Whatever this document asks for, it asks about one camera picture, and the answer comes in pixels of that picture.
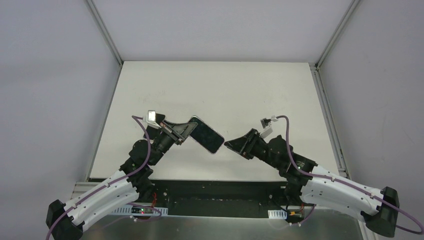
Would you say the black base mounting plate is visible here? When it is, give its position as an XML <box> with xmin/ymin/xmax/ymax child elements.
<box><xmin>136</xmin><ymin>179</ymin><xmax>302</xmax><ymax>219</ymax></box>

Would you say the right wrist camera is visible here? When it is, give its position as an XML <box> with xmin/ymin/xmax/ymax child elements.
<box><xmin>260</xmin><ymin>118</ymin><xmax>273</xmax><ymax>139</ymax></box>

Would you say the black smartphone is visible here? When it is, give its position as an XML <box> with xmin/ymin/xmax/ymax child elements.
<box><xmin>188</xmin><ymin>115</ymin><xmax>225</xmax><ymax>154</ymax></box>

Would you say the right white cable duct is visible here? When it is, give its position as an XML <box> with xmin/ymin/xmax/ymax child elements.
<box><xmin>267</xmin><ymin>209</ymin><xmax>288</xmax><ymax>220</ymax></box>

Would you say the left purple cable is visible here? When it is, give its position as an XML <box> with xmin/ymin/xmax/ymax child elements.
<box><xmin>45</xmin><ymin>115</ymin><xmax>153</xmax><ymax>240</ymax></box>

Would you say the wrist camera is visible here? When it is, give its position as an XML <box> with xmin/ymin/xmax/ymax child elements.
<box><xmin>144</xmin><ymin>110</ymin><xmax>161</xmax><ymax>129</ymax></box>
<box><xmin>260</xmin><ymin>118</ymin><xmax>273</xmax><ymax>139</ymax></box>

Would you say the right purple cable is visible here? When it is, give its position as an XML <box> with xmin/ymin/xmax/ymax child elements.
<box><xmin>271</xmin><ymin>115</ymin><xmax>424</xmax><ymax>235</ymax></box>

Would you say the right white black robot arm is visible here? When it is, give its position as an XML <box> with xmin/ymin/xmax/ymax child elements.
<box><xmin>224</xmin><ymin>128</ymin><xmax>400</xmax><ymax>238</ymax></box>

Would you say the white cable duct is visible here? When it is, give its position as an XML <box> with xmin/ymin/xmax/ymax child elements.
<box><xmin>109</xmin><ymin>205</ymin><xmax>168</xmax><ymax>217</ymax></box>
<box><xmin>267</xmin><ymin>209</ymin><xmax>288</xmax><ymax>220</ymax></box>

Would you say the aluminium frame rail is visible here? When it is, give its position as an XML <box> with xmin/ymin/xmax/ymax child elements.
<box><xmin>70</xmin><ymin>182</ymin><xmax>99</xmax><ymax>199</ymax></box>

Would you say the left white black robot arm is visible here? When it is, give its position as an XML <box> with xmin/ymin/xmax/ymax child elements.
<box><xmin>46</xmin><ymin>120</ymin><xmax>198</xmax><ymax>240</ymax></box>

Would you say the purple cable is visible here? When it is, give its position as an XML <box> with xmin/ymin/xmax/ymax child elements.
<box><xmin>45</xmin><ymin>115</ymin><xmax>153</xmax><ymax>240</ymax></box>
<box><xmin>271</xmin><ymin>115</ymin><xmax>424</xmax><ymax>235</ymax></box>

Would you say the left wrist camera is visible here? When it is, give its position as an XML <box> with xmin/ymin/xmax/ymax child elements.
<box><xmin>144</xmin><ymin>110</ymin><xmax>161</xmax><ymax>129</ymax></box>

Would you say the left white cable duct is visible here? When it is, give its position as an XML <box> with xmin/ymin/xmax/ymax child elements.
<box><xmin>109</xmin><ymin>205</ymin><xmax>168</xmax><ymax>217</ymax></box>

